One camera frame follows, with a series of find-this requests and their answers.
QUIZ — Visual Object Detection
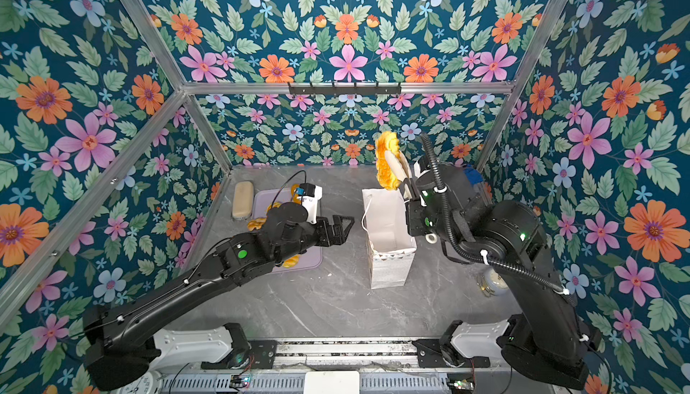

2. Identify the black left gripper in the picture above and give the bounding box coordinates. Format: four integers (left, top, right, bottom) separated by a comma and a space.
277, 209, 361, 262

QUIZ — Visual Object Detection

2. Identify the white cartoon paper bag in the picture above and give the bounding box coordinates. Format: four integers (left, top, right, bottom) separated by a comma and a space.
361, 189, 417, 290

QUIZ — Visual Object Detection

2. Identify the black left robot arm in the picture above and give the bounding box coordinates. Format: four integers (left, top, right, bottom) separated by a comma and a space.
83, 202, 355, 391

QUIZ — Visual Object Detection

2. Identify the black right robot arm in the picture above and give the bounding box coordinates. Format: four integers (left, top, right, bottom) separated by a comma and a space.
377, 132, 602, 390

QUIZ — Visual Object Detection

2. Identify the ridged orange bread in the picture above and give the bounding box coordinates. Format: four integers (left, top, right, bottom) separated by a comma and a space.
281, 255, 300, 269

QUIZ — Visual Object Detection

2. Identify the blue cap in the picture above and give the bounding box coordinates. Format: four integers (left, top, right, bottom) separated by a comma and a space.
464, 165, 484, 186

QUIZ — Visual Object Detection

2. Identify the lilac plastic tray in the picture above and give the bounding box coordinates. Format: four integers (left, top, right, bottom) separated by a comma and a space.
250, 187, 325, 275

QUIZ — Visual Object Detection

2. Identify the small analog clock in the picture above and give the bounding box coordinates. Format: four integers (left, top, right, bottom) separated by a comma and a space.
477, 268, 510, 297

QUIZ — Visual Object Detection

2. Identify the round white gauge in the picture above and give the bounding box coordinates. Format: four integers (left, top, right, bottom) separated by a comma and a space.
115, 371, 163, 394

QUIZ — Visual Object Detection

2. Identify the black hook rail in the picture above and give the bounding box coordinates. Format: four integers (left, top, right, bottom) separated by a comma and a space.
287, 83, 403, 96

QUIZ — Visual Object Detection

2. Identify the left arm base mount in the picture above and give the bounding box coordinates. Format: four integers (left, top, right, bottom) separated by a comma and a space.
201, 323, 278, 371

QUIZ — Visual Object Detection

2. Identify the white box on rail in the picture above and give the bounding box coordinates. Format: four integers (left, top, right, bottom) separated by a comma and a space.
303, 371, 360, 394

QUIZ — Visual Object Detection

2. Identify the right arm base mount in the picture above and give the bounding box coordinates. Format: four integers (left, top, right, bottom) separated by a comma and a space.
411, 320, 491, 369

